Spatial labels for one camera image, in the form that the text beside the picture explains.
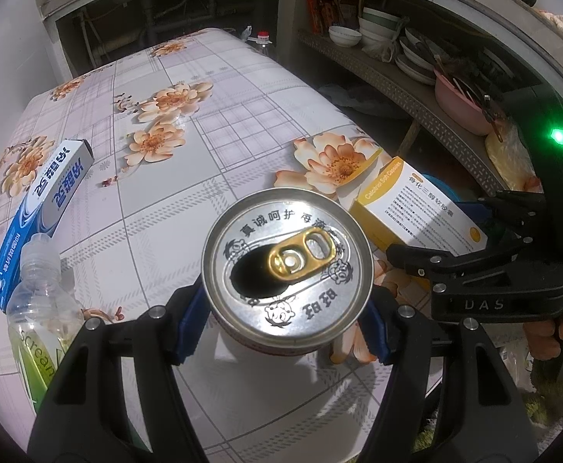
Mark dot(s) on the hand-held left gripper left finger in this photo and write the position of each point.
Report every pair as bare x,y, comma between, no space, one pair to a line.
190,320

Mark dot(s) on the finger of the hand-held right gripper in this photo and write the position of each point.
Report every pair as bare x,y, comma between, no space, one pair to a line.
508,205
426,265

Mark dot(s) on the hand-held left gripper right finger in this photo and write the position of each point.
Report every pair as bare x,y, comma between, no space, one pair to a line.
377,335

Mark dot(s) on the yellow white medicine box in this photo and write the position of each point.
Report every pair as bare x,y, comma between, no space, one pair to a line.
416,207

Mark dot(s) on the silver red drink can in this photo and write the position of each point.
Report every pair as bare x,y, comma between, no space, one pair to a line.
281,308

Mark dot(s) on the person's right hand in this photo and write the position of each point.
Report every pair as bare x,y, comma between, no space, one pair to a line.
544,340

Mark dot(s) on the yellowish plastic bag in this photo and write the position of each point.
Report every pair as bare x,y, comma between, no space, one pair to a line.
511,159

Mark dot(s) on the pink plastic basin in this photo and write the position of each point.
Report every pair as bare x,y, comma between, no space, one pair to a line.
460,103

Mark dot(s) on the grey wicker shelf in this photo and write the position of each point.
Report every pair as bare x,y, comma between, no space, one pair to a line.
407,96

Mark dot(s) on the clear bottle green label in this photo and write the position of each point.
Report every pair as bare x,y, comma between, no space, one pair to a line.
35,328

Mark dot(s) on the stack of white plates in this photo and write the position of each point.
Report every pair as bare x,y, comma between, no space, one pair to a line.
414,55

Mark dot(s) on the blue toothpaste box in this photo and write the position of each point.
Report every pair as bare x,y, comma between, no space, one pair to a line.
45,202

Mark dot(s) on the floral tablecloth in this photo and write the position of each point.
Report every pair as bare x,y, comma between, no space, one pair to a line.
233,130

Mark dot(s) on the stack of white bowls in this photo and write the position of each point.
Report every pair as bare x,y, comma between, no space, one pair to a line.
380,26

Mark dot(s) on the white bowl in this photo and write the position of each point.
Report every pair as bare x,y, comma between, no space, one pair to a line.
344,36

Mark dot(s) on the red food packets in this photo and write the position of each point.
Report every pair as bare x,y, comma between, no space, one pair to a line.
327,9

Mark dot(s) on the oil bottle with red cap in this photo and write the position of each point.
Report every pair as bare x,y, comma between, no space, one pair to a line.
263,43

